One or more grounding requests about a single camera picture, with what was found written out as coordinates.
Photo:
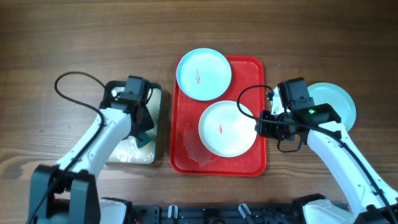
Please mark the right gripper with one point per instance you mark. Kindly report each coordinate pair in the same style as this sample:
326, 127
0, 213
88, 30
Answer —
264, 130

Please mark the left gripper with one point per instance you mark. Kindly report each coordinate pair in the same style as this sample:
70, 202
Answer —
148, 122

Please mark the green scrubbing sponge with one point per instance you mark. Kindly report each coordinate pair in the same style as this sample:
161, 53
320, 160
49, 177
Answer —
145, 138

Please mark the light blue plate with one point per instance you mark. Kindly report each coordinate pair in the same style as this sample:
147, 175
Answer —
337, 98
203, 74

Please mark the white plate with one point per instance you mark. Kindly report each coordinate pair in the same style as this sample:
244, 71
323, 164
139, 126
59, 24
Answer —
227, 129

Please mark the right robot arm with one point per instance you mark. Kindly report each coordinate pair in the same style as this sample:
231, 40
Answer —
318, 115

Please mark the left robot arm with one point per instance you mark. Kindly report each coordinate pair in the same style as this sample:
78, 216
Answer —
66, 192

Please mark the red plastic tray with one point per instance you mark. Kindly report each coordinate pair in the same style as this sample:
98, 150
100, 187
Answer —
187, 153

